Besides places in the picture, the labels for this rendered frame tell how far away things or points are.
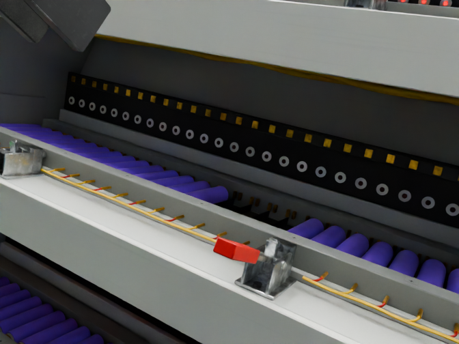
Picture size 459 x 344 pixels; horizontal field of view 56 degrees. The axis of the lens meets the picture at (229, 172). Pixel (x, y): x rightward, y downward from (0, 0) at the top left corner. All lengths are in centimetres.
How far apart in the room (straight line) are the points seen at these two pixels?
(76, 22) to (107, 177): 20
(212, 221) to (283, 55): 14
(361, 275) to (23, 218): 27
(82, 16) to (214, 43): 14
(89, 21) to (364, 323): 23
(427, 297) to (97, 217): 24
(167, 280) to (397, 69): 20
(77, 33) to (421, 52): 20
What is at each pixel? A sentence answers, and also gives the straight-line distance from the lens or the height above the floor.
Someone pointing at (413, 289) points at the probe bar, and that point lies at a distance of 30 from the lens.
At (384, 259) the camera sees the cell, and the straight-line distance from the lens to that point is 36.
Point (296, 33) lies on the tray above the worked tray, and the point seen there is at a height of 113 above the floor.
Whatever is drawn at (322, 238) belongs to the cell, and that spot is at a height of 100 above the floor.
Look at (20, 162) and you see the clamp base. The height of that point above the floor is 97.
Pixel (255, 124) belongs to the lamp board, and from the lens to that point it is 47.
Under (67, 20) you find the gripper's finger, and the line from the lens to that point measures 24.
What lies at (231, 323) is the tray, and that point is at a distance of 29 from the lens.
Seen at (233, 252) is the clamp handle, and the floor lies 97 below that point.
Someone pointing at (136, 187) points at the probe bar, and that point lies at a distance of 38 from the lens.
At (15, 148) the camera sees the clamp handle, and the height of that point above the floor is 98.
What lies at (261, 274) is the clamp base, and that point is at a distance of 30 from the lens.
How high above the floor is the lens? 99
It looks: 7 degrees up
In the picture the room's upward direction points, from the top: 21 degrees clockwise
